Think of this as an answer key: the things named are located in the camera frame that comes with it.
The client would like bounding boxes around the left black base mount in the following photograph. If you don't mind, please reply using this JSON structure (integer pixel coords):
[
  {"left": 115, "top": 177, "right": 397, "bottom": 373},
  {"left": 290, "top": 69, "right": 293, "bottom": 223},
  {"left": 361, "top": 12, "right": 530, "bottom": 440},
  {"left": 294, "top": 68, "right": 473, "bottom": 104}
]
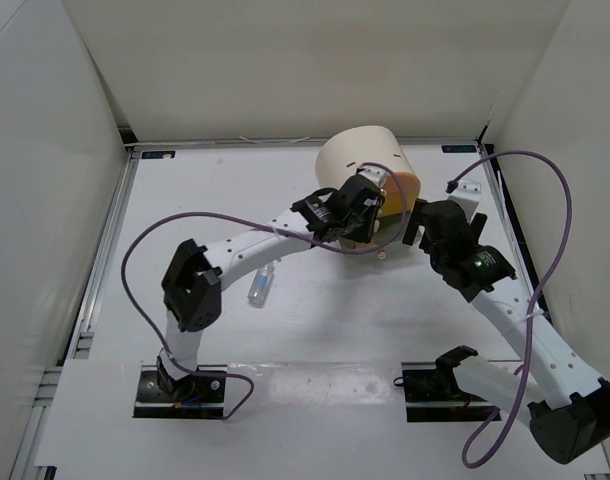
[{"left": 132, "top": 365, "right": 226, "bottom": 420}]

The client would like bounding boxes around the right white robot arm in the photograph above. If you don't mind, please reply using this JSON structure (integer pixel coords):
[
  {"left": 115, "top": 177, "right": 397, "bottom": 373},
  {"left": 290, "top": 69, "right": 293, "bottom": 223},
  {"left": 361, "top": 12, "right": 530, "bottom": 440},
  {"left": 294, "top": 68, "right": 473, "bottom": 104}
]
[{"left": 406, "top": 199, "right": 610, "bottom": 464}]

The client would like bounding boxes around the pale bottom drawer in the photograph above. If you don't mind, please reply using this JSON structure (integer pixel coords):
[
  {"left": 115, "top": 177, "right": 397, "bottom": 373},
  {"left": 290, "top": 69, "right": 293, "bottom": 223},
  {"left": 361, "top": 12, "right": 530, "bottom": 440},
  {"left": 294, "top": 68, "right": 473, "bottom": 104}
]
[{"left": 336, "top": 214, "right": 421, "bottom": 261}]

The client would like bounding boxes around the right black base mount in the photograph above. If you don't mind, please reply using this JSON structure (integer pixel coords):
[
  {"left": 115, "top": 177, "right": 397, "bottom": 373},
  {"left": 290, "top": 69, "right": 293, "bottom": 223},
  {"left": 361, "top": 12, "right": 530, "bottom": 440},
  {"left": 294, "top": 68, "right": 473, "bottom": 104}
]
[{"left": 393, "top": 363, "right": 494, "bottom": 423}]

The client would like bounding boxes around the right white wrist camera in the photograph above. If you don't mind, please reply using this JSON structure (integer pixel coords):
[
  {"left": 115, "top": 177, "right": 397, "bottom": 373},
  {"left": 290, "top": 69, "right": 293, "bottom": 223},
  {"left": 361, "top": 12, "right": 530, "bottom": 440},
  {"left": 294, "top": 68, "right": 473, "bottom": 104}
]
[{"left": 446, "top": 179, "right": 482, "bottom": 222}]

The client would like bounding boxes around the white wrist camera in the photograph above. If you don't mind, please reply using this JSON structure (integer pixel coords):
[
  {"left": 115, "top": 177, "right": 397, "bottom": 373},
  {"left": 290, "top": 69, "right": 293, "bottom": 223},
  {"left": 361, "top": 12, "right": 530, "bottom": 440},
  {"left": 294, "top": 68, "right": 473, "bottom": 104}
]
[
  {"left": 357, "top": 166, "right": 388, "bottom": 189},
  {"left": 446, "top": 179, "right": 482, "bottom": 222}
]

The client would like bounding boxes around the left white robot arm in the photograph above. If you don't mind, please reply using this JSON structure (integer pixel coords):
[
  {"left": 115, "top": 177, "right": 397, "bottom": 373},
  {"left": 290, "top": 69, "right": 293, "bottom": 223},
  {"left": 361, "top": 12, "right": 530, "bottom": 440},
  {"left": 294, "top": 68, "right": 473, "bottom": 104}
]
[{"left": 157, "top": 167, "right": 387, "bottom": 400}]

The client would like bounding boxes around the clear bottle blue label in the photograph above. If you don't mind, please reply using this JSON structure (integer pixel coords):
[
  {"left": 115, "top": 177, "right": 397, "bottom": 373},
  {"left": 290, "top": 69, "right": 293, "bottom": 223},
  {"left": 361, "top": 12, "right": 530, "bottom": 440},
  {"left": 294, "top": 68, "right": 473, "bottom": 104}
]
[{"left": 247, "top": 263, "right": 275, "bottom": 308}]

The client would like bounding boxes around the cream round drawer cabinet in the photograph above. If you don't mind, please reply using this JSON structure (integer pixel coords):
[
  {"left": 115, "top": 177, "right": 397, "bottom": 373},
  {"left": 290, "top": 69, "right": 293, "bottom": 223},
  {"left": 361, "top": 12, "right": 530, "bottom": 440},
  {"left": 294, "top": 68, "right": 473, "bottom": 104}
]
[{"left": 315, "top": 125, "right": 418, "bottom": 188}]

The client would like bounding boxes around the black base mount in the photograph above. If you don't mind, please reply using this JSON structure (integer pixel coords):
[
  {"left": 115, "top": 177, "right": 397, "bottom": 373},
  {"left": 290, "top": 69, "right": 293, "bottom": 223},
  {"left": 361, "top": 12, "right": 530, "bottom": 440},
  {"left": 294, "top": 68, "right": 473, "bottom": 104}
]
[
  {"left": 132, "top": 365, "right": 226, "bottom": 420},
  {"left": 393, "top": 363, "right": 494, "bottom": 423}
]

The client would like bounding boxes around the yellow drawer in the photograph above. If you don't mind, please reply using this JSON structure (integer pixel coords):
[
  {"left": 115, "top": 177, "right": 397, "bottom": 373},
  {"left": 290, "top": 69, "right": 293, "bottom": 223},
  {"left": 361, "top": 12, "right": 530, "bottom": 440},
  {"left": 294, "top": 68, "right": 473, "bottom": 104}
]
[{"left": 377, "top": 183, "right": 419, "bottom": 219}]

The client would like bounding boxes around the beige makeup sponge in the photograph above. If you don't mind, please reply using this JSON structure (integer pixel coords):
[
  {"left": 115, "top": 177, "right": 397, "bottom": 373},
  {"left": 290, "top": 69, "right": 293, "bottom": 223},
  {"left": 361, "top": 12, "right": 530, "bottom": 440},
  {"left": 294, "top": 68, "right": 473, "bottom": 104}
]
[{"left": 341, "top": 239, "right": 377, "bottom": 251}]

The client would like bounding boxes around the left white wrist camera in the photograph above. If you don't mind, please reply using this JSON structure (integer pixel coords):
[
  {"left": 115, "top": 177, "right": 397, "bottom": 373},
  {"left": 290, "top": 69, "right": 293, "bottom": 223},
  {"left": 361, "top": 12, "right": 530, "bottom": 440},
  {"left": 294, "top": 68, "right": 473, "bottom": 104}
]
[{"left": 357, "top": 166, "right": 388, "bottom": 189}]

